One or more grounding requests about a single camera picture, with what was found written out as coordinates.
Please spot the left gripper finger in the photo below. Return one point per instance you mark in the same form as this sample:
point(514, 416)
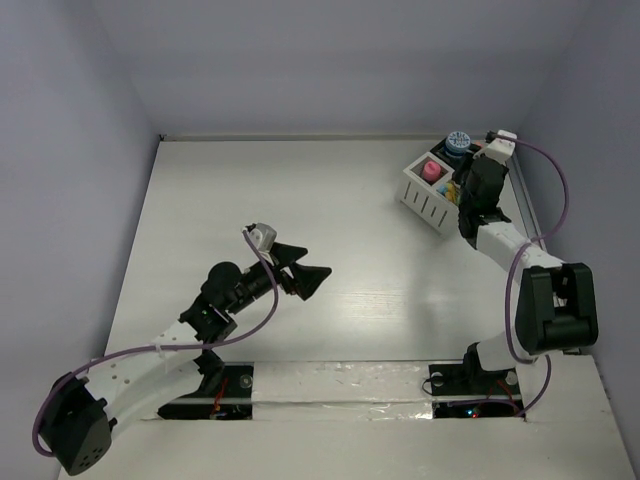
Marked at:
point(285, 255)
point(308, 279)

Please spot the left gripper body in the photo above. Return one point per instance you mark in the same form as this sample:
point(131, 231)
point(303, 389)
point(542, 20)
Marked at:
point(281, 277)

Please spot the pink cap bottle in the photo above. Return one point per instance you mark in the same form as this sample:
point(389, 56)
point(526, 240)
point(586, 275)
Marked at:
point(431, 171)

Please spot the yellow marker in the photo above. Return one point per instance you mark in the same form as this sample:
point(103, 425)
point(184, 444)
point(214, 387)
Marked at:
point(452, 192)

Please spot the blue lid jar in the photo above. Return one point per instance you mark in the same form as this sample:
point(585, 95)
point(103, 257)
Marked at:
point(456, 144)

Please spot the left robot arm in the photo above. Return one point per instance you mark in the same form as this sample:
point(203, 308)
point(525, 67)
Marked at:
point(89, 407)

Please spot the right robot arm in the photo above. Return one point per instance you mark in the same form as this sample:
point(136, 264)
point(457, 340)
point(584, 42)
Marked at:
point(550, 305)

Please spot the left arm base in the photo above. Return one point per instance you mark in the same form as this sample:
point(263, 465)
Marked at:
point(224, 393)

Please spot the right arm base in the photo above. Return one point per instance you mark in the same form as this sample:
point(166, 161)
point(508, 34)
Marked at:
point(466, 390)

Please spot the foil tape strip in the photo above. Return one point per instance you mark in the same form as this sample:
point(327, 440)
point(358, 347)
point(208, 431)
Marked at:
point(340, 391)

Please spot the black and white organizer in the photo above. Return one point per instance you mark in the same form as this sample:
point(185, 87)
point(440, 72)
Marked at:
point(423, 198)

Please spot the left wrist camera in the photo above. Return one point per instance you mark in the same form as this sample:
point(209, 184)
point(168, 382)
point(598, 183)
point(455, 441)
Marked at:
point(260, 236)

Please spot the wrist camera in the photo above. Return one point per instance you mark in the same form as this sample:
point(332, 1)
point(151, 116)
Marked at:
point(499, 146)
point(260, 236)

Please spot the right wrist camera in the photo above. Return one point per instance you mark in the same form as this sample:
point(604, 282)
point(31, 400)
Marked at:
point(499, 146)

